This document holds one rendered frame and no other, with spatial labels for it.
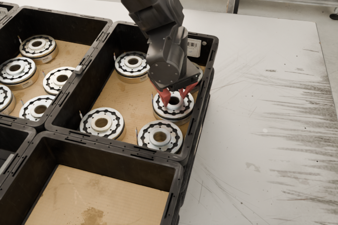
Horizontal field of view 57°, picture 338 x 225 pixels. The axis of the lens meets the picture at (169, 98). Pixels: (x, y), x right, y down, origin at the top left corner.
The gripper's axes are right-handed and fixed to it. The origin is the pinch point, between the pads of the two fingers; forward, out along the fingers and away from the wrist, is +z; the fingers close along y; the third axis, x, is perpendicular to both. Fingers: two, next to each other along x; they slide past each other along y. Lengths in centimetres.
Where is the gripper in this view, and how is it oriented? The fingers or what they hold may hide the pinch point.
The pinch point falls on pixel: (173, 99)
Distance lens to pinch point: 76.3
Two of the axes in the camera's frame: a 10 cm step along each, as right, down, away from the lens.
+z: 0.1, 6.8, 7.3
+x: -5.0, -6.3, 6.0
